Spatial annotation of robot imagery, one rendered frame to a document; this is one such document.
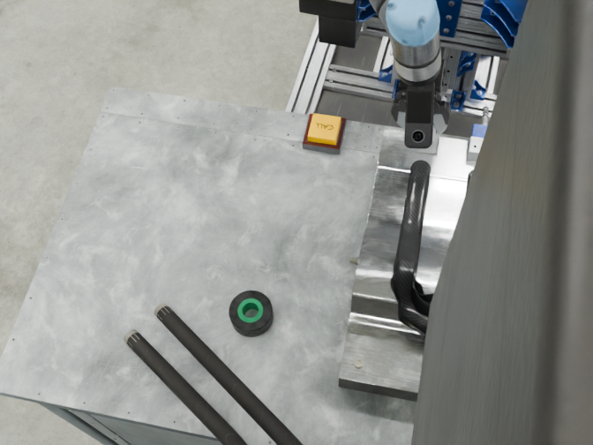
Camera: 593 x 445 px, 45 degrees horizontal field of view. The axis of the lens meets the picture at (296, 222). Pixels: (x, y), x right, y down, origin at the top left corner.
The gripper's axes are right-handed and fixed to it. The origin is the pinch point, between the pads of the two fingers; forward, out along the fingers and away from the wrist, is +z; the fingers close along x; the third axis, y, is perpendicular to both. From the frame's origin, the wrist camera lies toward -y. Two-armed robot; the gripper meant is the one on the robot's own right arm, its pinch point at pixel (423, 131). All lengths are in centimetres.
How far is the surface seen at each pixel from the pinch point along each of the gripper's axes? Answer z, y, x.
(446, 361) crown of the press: -105, -59, -14
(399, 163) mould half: 3.7, -5.3, 4.0
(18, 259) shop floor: 74, -18, 132
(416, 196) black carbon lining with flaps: 4.4, -11.4, -0.2
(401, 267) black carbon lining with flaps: -1.6, -27.4, 0.1
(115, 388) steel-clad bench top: -1, -56, 48
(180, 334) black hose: -2, -45, 37
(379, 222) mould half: 2.1, -18.3, 5.8
